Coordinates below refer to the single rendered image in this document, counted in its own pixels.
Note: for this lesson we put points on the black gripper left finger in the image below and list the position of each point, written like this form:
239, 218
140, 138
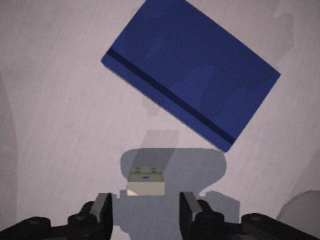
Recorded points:
81, 226

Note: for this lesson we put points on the grey cup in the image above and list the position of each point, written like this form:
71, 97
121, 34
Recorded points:
303, 213

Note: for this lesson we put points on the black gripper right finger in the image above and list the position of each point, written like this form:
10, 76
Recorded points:
209, 225

